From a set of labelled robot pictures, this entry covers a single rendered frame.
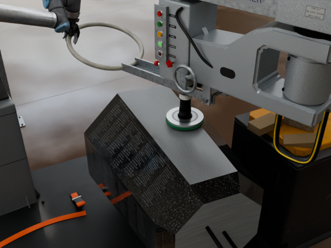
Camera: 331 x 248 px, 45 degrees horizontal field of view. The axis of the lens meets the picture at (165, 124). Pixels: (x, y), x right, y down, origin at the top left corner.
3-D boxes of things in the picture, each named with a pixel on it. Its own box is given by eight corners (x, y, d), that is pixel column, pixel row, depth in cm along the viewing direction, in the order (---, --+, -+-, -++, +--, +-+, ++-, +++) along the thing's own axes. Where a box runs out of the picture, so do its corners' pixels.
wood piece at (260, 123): (270, 118, 251) (271, 111, 248) (282, 126, 244) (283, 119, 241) (247, 128, 241) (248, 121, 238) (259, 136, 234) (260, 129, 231)
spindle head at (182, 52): (237, 88, 208) (247, 1, 184) (212, 103, 194) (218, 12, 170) (184, 68, 229) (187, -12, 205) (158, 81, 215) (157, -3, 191)
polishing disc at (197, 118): (159, 121, 226) (159, 119, 225) (177, 105, 241) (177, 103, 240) (192, 131, 217) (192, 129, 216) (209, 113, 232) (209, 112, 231)
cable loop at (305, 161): (315, 169, 183) (331, 109, 166) (312, 172, 181) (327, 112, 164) (271, 149, 197) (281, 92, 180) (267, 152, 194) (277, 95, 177)
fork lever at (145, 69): (231, 93, 211) (232, 85, 208) (209, 107, 199) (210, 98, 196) (140, 62, 251) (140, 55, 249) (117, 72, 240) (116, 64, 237)
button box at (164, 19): (169, 61, 204) (170, 5, 189) (166, 62, 203) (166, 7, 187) (158, 57, 209) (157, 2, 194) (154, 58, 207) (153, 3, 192)
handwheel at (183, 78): (207, 91, 199) (208, 63, 191) (194, 98, 193) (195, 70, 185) (183, 82, 208) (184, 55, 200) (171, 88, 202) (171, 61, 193)
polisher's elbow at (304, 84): (285, 81, 181) (292, 41, 170) (330, 89, 175) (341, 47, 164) (278, 101, 166) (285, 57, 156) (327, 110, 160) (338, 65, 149)
